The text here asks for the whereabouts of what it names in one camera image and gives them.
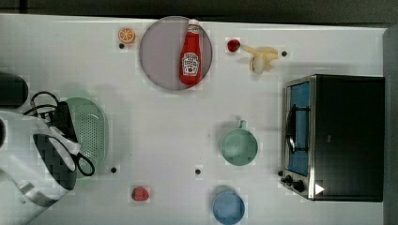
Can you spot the red tomato toy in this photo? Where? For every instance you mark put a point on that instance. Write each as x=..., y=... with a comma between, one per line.
x=233, y=45

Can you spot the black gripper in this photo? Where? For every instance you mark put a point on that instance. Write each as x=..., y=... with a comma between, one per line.
x=62, y=121

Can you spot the red plush ketchup bottle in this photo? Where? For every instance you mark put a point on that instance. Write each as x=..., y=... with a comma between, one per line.
x=190, y=57

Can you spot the blue plastic cup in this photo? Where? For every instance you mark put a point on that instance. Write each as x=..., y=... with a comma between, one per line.
x=228, y=208

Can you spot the green plastic strainer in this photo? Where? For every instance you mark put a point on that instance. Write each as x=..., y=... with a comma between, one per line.
x=91, y=129

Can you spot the orange slice toy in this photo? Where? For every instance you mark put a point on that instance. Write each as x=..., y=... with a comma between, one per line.
x=126, y=35

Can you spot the black toaster oven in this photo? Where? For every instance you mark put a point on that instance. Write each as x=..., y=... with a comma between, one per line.
x=333, y=138

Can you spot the peeled banana toy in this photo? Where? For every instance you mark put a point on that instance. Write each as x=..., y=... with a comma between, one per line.
x=261, y=58

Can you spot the red strawberry toy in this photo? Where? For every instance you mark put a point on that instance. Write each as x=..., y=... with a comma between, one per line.
x=140, y=194

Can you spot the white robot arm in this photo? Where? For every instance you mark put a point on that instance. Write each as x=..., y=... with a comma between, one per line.
x=38, y=166

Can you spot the green plastic cup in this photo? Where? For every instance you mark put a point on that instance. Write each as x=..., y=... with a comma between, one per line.
x=239, y=146

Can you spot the black dark object at edge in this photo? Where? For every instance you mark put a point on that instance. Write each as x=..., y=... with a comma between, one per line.
x=13, y=91

